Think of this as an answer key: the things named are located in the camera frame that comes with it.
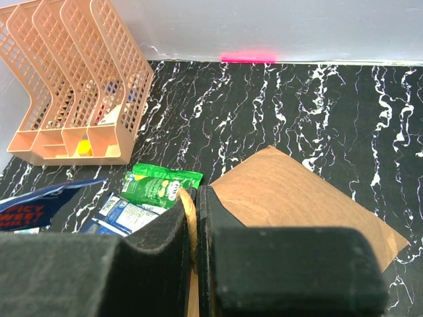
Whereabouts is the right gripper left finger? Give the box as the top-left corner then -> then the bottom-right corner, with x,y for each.
1,188 -> 196,316

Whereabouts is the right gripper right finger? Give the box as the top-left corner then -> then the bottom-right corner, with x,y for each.
197,186 -> 389,316

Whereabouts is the dark blue spicy chips bag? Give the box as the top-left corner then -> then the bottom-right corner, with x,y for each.
0,178 -> 105,232

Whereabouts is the brown paper bag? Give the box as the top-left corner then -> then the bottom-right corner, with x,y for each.
186,147 -> 408,316

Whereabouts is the blue cookie snack pack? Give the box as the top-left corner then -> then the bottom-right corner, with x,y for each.
79,193 -> 167,237

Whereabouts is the green chips bag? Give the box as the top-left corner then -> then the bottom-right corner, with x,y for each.
120,163 -> 203,214

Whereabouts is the yellow sticky note block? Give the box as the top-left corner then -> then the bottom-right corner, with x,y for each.
77,139 -> 93,157

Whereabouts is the peach desk file organizer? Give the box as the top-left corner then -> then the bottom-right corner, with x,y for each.
1,1 -> 153,166

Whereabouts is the pink tape strip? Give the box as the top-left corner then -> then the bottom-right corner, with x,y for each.
219,52 -> 276,63

